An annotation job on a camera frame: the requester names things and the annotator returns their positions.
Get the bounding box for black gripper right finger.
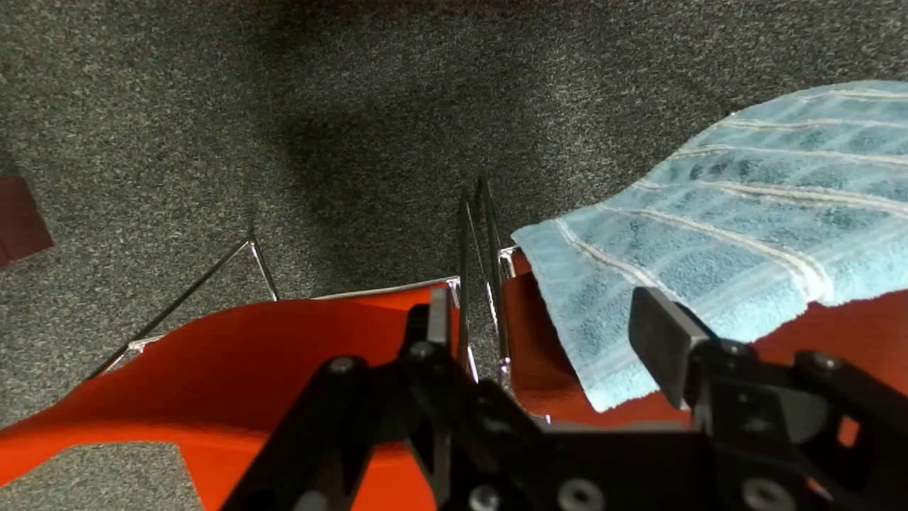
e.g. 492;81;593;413
626;282;908;477

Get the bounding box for blue striped towel cloth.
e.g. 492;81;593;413
507;78;908;413

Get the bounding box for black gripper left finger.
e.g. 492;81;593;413
221;285;480;511

